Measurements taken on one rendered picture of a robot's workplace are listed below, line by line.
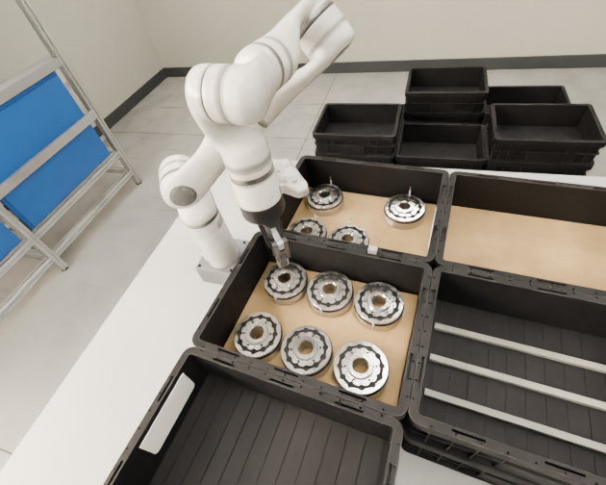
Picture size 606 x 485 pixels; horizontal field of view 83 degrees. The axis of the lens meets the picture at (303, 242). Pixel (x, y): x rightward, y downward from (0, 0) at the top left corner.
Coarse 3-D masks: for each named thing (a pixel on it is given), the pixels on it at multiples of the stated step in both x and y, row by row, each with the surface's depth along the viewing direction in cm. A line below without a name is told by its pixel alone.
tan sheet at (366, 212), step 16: (304, 208) 98; (352, 208) 95; (368, 208) 94; (432, 208) 91; (336, 224) 92; (352, 224) 91; (368, 224) 90; (384, 224) 90; (384, 240) 86; (400, 240) 85; (416, 240) 85
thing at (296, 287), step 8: (296, 264) 81; (272, 272) 81; (296, 272) 80; (304, 272) 79; (264, 280) 79; (272, 280) 79; (296, 280) 78; (304, 280) 78; (272, 288) 78; (280, 288) 77; (288, 288) 77; (296, 288) 77; (280, 296) 76; (288, 296) 76
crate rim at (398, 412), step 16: (256, 240) 79; (288, 240) 77; (304, 240) 77; (240, 256) 76; (368, 256) 71; (384, 256) 71; (224, 288) 71; (208, 320) 67; (416, 320) 60; (192, 336) 65; (416, 336) 59; (224, 352) 62; (416, 352) 57; (256, 368) 59; (272, 368) 59; (304, 384) 56; (320, 384) 56; (352, 400) 53; (368, 400) 53; (400, 400) 52; (400, 416) 51
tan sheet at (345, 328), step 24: (264, 288) 82; (360, 288) 78; (264, 312) 78; (288, 312) 77; (312, 312) 76; (408, 312) 73; (336, 336) 71; (360, 336) 71; (384, 336) 70; (408, 336) 69; (336, 384) 65
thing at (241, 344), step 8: (248, 320) 73; (256, 320) 73; (264, 320) 73; (272, 320) 72; (240, 328) 72; (272, 328) 71; (280, 328) 71; (240, 336) 71; (272, 336) 70; (280, 336) 70; (240, 344) 70; (248, 344) 70; (264, 344) 69; (272, 344) 69; (240, 352) 69; (248, 352) 68; (256, 352) 68; (264, 352) 68
